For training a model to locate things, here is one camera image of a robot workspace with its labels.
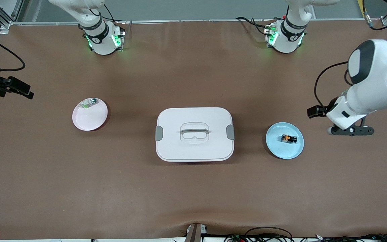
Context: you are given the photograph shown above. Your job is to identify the black arm base cable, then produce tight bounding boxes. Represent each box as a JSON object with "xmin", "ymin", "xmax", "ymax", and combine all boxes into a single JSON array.
[
  {"xmin": 89, "ymin": 0, "xmax": 127, "ymax": 26},
  {"xmin": 236, "ymin": 16, "xmax": 271, "ymax": 36}
]

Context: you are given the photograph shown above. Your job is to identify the green push button switch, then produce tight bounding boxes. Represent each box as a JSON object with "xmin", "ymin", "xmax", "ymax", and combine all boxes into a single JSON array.
[{"xmin": 80, "ymin": 98, "xmax": 98, "ymax": 110}]

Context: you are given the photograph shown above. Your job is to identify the white lidded storage box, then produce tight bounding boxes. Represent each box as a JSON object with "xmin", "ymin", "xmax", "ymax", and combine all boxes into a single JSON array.
[{"xmin": 155, "ymin": 107, "xmax": 235, "ymax": 163}]

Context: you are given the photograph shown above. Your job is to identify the black looped cable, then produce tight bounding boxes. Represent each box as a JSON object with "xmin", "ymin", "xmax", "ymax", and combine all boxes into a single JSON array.
[{"xmin": 245, "ymin": 227, "xmax": 294, "ymax": 242}]

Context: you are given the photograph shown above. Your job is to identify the grey box lid handle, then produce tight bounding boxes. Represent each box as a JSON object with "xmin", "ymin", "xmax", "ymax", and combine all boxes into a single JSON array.
[{"xmin": 179, "ymin": 128, "xmax": 210, "ymax": 139}]

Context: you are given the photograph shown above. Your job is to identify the pink round plate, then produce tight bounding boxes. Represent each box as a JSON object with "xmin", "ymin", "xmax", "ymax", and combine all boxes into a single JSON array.
[{"xmin": 72, "ymin": 98, "xmax": 109, "ymax": 131}]

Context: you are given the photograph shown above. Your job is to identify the blue round plate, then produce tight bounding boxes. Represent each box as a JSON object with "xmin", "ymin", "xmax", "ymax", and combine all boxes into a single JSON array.
[{"xmin": 265, "ymin": 122, "xmax": 305, "ymax": 160}]

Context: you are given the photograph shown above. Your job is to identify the black left arm base cable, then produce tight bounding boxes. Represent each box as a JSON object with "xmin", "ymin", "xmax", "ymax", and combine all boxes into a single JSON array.
[{"xmin": 236, "ymin": 16, "xmax": 271, "ymax": 36}]

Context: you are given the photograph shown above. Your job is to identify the brown table mat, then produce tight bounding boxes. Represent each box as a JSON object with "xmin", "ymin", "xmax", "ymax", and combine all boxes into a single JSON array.
[{"xmin": 0, "ymin": 18, "xmax": 387, "ymax": 241}]

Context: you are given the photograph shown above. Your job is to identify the aluminium camera post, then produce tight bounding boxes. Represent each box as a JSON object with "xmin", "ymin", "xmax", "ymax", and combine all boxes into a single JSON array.
[{"xmin": 184, "ymin": 223, "xmax": 208, "ymax": 242}]

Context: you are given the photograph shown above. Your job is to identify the black right arm base cable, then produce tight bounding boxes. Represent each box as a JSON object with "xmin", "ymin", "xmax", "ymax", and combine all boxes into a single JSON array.
[{"xmin": 89, "ymin": 0, "xmax": 127, "ymax": 26}]

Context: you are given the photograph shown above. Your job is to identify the cable with metal connector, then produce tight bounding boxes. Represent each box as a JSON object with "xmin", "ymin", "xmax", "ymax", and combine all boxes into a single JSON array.
[{"xmin": 362, "ymin": 0, "xmax": 387, "ymax": 31}]

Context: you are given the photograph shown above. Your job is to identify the black cable bundle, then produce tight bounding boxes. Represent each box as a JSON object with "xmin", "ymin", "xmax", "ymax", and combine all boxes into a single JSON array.
[{"xmin": 224, "ymin": 232, "xmax": 387, "ymax": 242}]

